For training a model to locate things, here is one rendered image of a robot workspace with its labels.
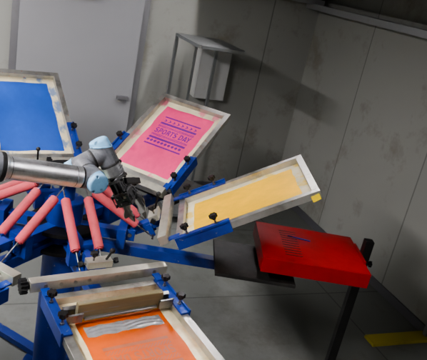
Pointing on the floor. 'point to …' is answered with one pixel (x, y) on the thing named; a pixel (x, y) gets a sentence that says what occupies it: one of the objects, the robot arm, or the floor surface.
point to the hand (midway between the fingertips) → (139, 216)
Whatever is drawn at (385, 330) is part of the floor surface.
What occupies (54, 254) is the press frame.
